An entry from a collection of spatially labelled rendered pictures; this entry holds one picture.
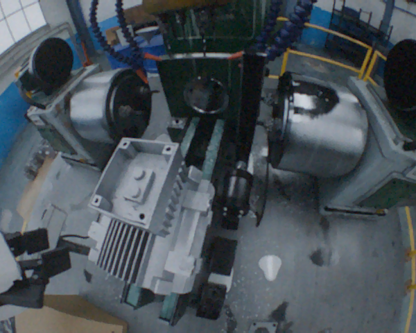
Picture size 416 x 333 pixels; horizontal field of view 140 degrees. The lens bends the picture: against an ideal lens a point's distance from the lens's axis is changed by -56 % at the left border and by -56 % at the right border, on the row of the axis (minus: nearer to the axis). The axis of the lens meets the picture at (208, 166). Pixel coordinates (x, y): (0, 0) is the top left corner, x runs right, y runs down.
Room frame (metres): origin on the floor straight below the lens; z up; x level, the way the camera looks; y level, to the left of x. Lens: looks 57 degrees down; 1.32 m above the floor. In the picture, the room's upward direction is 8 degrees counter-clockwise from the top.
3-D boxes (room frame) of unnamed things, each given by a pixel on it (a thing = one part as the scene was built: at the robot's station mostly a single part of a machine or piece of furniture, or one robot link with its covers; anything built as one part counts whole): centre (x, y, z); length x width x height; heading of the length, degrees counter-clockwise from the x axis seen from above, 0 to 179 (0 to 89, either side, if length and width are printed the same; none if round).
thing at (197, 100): (0.45, -0.02, 1.02); 0.15 x 0.02 x 0.15; 70
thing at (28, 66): (0.55, 0.62, 1.16); 0.33 x 0.26 x 0.42; 70
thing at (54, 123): (0.57, 0.57, 0.99); 0.35 x 0.31 x 0.37; 70
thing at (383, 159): (0.16, -0.55, 0.99); 0.35 x 0.31 x 0.37; 70
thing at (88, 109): (0.49, 0.34, 1.04); 0.37 x 0.25 x 0.25; 70
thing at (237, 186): (0.28, -0.14, 0.92); 0.45 x 0.13 x 0.24; 160
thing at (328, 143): (0.25, -0.30, 1.04); 0.41 x 0.25 x 0.25; 70
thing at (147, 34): (1.96, 0.43, 0.93); 0.25 x 0.24 x 0.25; 165
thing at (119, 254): (0.08, 0.11, 1.02); 0.20 x 0.19 x 0.19; 161
